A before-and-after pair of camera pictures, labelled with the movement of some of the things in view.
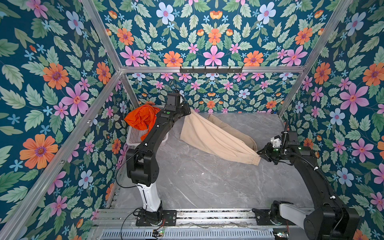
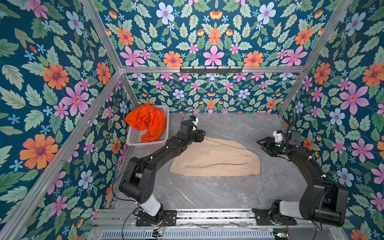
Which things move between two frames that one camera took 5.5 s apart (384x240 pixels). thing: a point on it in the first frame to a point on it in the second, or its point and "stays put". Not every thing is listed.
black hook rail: (211, 70) stays put
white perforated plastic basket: (134, 134) stays put
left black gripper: (186, 110) to (200, 135)
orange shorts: (143, 116) stays put
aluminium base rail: (113, 218) stays put
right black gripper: (265, 153) to (268, 144)
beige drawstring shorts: (210, 133) to (216, 157)
